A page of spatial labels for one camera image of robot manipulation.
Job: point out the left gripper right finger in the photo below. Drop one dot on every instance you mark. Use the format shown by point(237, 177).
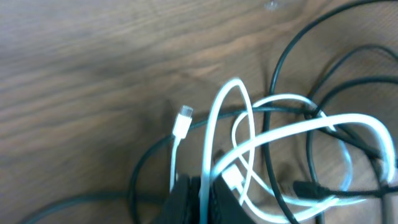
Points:
point(224, 208)

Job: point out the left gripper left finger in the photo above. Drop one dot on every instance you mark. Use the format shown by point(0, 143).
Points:
point(182, 205)

